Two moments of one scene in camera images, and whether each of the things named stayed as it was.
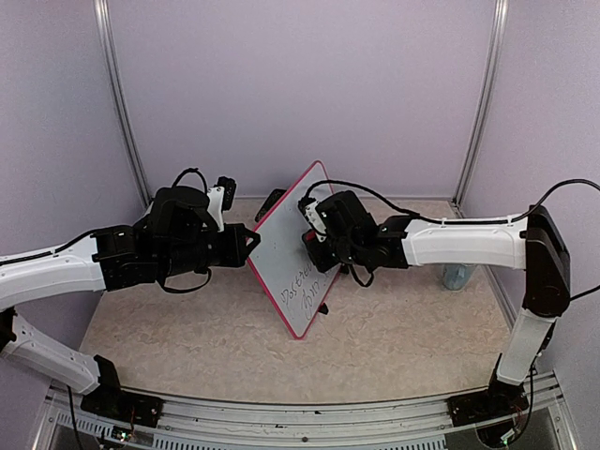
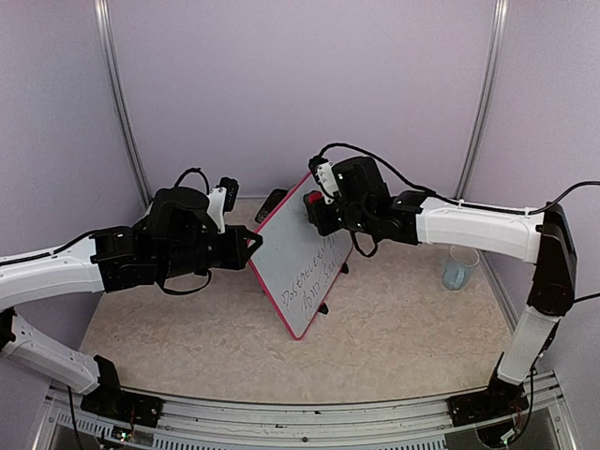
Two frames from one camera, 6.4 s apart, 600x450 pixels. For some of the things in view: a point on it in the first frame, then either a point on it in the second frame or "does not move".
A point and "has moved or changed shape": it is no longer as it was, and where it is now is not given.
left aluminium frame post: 101,9 does not move
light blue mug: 456,275 does not move
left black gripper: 237,254 does not move
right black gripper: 322,263 to 323,226
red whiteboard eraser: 310,235 has moved or changed shape
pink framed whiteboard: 282,262 does not move
